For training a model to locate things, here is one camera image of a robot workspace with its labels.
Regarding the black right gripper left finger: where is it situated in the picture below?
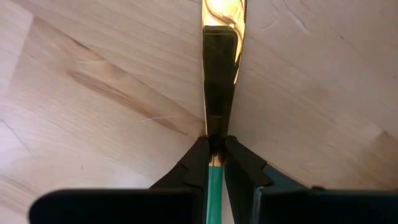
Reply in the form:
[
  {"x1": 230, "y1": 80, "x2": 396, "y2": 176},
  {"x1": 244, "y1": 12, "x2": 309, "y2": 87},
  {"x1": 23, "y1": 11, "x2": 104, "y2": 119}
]
[{"x1": 29, "y1": 136, "x2": 210, "y2": 224}]

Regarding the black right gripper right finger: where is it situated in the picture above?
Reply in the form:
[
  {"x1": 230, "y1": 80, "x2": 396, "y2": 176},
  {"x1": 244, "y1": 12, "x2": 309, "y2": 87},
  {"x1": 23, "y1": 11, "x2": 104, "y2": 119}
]
[{"x1": 223, "y1": 136, "x2": 398, "y2": 224}]

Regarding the gold knife green handle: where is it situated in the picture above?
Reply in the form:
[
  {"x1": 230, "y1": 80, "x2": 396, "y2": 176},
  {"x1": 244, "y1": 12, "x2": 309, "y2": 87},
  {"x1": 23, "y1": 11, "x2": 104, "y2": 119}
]
[{"x1": 201, "y1": 0, "x2": 248, "y2": 224}]

